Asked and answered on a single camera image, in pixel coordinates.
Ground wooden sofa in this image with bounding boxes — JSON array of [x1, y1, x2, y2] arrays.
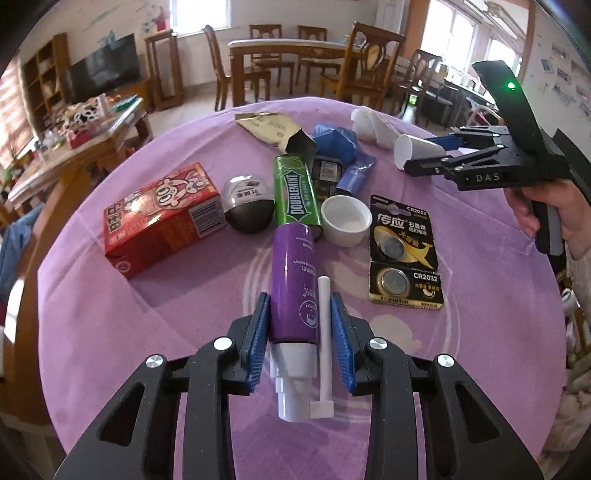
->
[[0, 161, 112, 425]]

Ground wall photo display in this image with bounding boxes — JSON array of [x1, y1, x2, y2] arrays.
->
[[538, 41, 591, 121]]

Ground wooden coffee table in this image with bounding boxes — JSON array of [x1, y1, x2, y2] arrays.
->
[[7, 95, 153, 204]]

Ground tall wooden stand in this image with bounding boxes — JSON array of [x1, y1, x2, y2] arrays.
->
[[144, 28, 185, 112]]

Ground small blue packet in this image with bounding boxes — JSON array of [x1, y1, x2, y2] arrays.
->
[[335, 154, 377, 197]]

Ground purple spray bottle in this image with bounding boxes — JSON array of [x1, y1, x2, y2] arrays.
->
[[268, 223, 334, 423]]

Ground white paper cup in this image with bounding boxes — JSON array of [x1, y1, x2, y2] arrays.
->
[[394, 134, 448, 172]]

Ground wooden bookshelf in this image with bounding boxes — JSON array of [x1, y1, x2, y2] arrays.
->
[[21, 32, 72, 109]]

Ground coin battery pack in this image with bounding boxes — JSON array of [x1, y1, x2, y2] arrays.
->
[[368, 194, 445, 311]]

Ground crumpled blue plastic bag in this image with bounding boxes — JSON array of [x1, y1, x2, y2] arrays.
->
[[313, 122, 361, 164]]

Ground white patterned box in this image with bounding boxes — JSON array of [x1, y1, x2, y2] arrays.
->
[[60, 95, 112, 134]]

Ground purple tablecloth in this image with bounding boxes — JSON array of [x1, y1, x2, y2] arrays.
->
[[36, 95, 571, 480]]

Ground white tissue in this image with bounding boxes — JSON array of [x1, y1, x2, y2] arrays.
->
[[350, 106, 402, 148]]

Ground gold foil wrapper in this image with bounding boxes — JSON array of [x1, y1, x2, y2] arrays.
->
[[235, 111, 319, 158]]

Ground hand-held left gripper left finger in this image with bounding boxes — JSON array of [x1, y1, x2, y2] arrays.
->
[[53, 292, 271, 480]]

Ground person's right hand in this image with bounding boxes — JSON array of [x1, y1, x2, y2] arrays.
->
[[504, 179, 591, 259]]

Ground person's right forearm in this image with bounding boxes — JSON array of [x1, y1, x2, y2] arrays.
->
[[566, 240, 591, 296]]

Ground blue clothes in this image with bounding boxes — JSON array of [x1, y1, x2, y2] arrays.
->
[[0, 203, 44, 296]]

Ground green gum wrapper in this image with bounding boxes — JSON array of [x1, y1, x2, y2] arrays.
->
[[271, 154, 324, 241]]

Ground red drink carton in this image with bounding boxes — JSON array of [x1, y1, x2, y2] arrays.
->
[[102, 161, 228, 280]]

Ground black egg-shaped container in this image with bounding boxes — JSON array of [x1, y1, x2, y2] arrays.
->
[[222, 174, 273, 234]]

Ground white framed window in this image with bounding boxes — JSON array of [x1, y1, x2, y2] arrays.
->
[[170, 0, 230, 38]]

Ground wooden door frame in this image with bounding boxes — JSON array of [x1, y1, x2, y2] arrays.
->
[[401, 0, 424, 63]]

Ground dark printed packet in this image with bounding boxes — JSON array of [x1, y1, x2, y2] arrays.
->
[[310, 157, 345, 199]]

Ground wooden dining chair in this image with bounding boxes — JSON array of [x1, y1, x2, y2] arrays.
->
[[320, 21, 409, 112], [249, 24, 296, 86], [297, 25, 340, 93], [390, 48, 455, 125], [202, 24, 271, 112]]

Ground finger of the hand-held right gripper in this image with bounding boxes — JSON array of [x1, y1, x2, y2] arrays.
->
[[403, 147, 506, 178], [424, 128, 511, 149]]

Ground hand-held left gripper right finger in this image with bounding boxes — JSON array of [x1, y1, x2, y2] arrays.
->
[[329, 292, 546, 480]]

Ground black television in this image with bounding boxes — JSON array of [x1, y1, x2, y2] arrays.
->
[[65, 32, 141, 100]]

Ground small white bowl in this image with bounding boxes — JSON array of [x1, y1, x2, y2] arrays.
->
[[321, 195, 372, 247]]

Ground wooden dining table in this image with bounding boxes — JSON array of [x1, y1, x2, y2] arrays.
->
[[228, 38, 365, 109]]

